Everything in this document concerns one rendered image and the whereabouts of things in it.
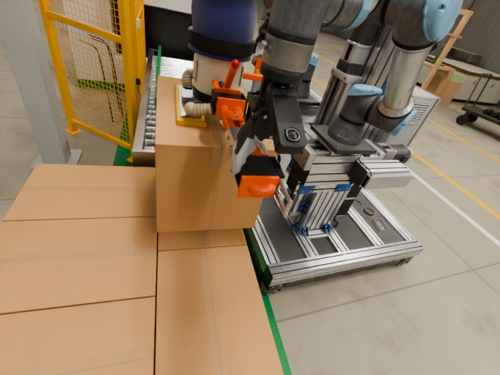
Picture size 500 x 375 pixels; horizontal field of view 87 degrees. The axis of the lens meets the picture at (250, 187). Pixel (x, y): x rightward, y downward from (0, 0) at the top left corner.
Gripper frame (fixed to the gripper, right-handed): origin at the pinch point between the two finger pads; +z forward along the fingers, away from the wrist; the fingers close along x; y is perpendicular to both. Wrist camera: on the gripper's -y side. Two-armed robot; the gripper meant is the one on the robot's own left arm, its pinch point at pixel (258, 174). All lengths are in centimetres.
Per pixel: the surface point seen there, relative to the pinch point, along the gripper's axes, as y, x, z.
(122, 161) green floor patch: 171, 58, 121
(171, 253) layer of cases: 30, 16, 66
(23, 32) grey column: 164, 101, 23
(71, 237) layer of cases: 40, 55, 66
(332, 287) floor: 33, -90, 121
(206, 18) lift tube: 52, 7, -18
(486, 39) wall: 707, -941, -19
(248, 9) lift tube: 52, -5, -22
